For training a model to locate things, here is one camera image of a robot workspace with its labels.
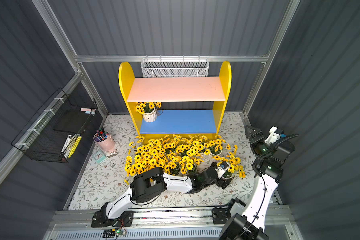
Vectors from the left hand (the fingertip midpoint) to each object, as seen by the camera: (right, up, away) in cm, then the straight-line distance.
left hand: (228, 170), depth 83 cm
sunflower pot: (-31, +5, -5) cm, 32 cm away
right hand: (+7, +22, -12) cm, 26 cm away
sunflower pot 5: (-32, +13, +4) cm, 34 cm away
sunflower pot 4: (-42, +12, +1) cm, 44 cm away
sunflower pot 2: (-51, +4, -5) cm, 51 cm away
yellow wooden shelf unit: (-44, +26, +13) cm, 53 cm away
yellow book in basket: (-76, +15, -15) cm, 79 cm away
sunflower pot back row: (-47, +35, +11) cm, 59 cm away
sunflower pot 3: (-52, +17, +6) cm, 55 cm away
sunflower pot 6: (-20, +13, +1) cm, 23 cm away
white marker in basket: (-81, +17, -12) cm, 83 cm away
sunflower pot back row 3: (-22, +6, -9) cm, 25 cm away
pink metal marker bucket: (-74, +15, +9) cm, 76 cm away
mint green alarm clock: (-79, +6, +11) cm, 80 cm away
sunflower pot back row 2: (+1, +3, -7) cm, 8 cm away
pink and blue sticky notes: (-80, +34, +2) cm, 86 cm away
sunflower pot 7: (-6, +13, +4) cm, 15 cm away
